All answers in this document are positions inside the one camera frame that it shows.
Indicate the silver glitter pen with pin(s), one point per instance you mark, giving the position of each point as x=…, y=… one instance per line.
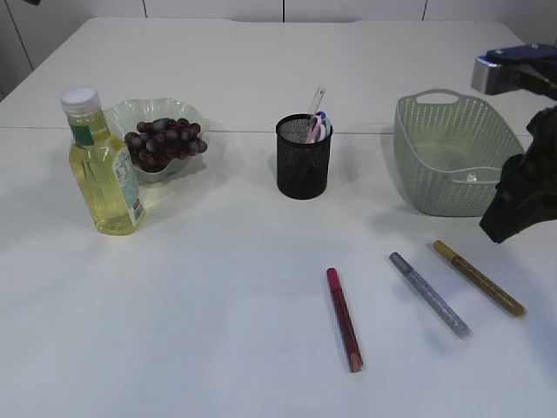
x=431, y=297

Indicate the blue scissors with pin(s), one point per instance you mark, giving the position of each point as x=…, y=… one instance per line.
x=325, y=125

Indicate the purple artificial grape bunch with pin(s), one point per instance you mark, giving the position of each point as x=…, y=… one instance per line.
x=155, y=145

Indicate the gold glitter pen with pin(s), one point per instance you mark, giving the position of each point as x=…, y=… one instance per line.
x=480, y=280

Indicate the red glitter pen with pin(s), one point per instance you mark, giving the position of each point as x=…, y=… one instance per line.
x=341, y=310

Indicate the pale green wavy plate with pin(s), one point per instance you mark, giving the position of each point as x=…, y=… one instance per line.
x=124, y=117

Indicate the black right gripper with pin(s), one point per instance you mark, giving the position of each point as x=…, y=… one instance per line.
x=527, y=190

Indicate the yellow tea plastic bottle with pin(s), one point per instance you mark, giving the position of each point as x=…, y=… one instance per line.
x=101, y=165

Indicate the clear plastic ruler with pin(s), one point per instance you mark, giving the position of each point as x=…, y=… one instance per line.
x=316, y=100

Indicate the black mesh pen holder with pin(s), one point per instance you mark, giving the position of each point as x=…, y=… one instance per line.
x=302, y=168

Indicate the green plastic woven basket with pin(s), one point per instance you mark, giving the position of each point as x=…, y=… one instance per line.
x=438, y=133

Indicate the pink scissors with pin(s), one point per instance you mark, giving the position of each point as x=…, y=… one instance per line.
x=313, y=131

